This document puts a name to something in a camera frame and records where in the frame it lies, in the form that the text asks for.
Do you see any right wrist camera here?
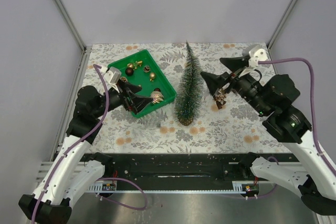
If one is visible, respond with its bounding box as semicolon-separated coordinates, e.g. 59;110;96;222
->
242;44;268;74

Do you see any brown ribbon pinecone ornament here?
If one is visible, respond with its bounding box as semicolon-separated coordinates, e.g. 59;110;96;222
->
213;88;226;110

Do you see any gold small ball ornament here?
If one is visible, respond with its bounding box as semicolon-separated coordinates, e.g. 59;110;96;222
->
150;72;156;81

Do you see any floral patterned table mat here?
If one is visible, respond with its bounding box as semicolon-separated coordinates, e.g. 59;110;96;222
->
83;42;288;154

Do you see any small green christmas tree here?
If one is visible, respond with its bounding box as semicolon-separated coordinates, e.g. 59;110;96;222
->
175;42;203;126

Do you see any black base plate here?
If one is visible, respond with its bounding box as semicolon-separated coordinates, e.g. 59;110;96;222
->
78;152;271;183

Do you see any aluminium frame post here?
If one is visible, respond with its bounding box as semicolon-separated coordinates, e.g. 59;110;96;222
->
266;0;299;50
39;0;87;53

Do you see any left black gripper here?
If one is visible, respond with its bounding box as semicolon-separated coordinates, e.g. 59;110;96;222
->
93;79;153;118

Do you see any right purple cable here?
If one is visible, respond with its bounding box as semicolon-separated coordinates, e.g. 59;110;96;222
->
223;57;336;200

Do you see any right aluminium frame post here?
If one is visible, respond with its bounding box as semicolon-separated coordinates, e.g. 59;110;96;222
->
266;0;299;50

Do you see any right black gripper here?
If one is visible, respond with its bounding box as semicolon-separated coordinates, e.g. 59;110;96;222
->
199;56;271;115

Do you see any gold striped bauble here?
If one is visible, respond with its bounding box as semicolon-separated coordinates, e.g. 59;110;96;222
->
151;90;164;104

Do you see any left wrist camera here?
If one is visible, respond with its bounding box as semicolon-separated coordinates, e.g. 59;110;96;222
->
101;66;121;92

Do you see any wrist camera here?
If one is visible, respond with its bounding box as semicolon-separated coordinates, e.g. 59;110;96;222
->
101;66;121;92
242;44;268;74

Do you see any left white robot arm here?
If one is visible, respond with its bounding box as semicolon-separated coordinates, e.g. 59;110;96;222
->
18;80;153;223

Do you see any white slotted cable duct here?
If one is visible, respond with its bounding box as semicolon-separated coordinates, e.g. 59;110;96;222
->
86;181;259;194

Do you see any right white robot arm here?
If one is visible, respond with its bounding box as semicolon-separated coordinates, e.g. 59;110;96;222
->
201;56;335;216

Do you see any dark brown ball ornament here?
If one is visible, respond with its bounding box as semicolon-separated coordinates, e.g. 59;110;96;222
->
125;67;134;76

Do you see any green plastic tray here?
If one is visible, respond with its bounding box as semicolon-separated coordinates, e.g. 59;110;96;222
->
108;49;176;119

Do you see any left aluminium frame post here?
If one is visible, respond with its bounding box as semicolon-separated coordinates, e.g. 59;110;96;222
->
39;0;87;53

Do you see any small pinecone ornament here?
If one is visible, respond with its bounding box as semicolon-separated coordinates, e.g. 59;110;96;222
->
143;66;150;73

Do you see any gold bell green ornament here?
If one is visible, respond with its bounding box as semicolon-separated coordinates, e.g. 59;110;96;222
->
127;61;143;69

